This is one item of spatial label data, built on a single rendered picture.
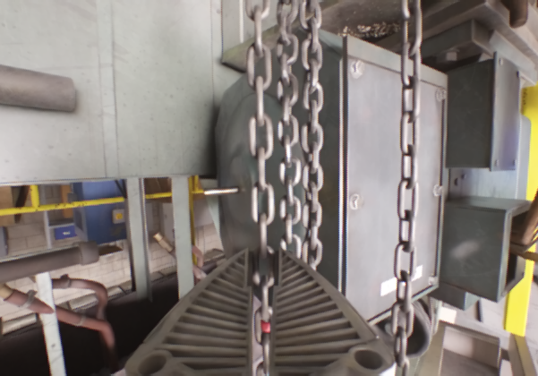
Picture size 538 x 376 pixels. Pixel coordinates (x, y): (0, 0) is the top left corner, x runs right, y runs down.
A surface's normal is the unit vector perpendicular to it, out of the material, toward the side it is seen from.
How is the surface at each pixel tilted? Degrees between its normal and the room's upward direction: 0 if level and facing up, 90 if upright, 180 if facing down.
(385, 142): 90
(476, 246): 90
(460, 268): 90
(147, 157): 90
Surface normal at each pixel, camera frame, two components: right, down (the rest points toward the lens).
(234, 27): -0.66, 0.08
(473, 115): -0.87, 0.07
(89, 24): 0.76, 0.04
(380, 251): 0.49, 0.07
